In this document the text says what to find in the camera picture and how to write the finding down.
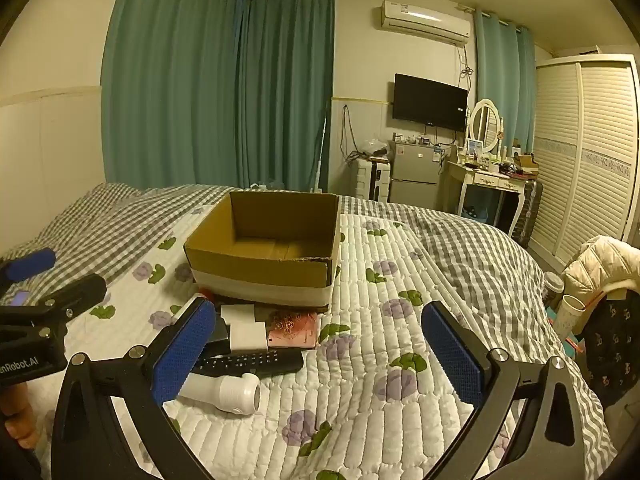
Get dark patterned cloth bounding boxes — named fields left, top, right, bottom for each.
left=575, top=287, right=640, bottom=411

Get grey tumbler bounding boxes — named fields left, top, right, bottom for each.
left=542, top=271, right=566, bottom=306

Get narrow green curtain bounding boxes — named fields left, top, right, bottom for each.
left=474, top=10, right=538, bottom=161

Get white louvred wardrobe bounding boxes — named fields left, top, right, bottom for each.
left=527, top=52, right=640, bottom=261

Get clear plastic bag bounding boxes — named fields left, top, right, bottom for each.
left=360, top=137, right=391, bottom=158

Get white suitcase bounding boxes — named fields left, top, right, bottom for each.
left=356, top=157, right=392, bottom=202

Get white dressing table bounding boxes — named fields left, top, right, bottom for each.
left=446, top=160, right=533, bottom=233

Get wide green curtain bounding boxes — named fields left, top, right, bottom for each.
left=100, top=0, right=246, bottom=191

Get person's left hand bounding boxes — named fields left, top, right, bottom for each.
left=0, top=387, right=38, bottom=453

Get black wall television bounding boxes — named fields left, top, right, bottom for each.
left=391, top=73, right=469, bottom=132

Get white standing pole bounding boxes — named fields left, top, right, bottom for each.
left=312, top=100, right=332, bottom=193

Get white cup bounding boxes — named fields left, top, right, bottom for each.
left=552, top=294, right=588, bottom=336

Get black item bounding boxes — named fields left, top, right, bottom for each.
left=207, top=317, right=232, bottom=345

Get small white box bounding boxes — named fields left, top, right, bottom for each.
left=229, top=321, right=269, bottom=351
left=220, top=304, right=256, bottom=326

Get white oval mirror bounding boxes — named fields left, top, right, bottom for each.
left=468, top=99, right=501, bottom=156

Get dark suitcase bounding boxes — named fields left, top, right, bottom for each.
left=510, top=178, right=543, bottom=248

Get white plastic bottle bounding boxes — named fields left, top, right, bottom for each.
left=177, top=372, right=262, bottom=416

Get grey small fridge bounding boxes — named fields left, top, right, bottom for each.
left=389, top=140, right=453, bottom=208

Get white air conditioner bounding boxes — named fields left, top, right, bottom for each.
left=380, top=0, right=473, bottom=45

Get cardboard box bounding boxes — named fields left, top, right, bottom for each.
left=183, top=191, right=346, bottom=308

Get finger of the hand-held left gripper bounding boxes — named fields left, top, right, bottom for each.
left=30, top=274, right=108, bottom=322
left=0, top=247, right=57, bottom=286

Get white floral quilt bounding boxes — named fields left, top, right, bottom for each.
left=30, top=205, right=551, bottom=480

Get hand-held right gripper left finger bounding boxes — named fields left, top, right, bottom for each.
left=50, top=297, right=218, bottom=480

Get black remote control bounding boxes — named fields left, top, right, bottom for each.
left=192, top=349, right=305, bottom=377

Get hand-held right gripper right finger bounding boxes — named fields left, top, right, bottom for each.
left=417, top=301, right=588, bottom=480

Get white padded jacket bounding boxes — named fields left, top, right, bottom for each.
left=562, top=235, right=640, bottom=311

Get hanging wall cables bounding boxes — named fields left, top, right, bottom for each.
left=341, top=105, right=358, bottom=163

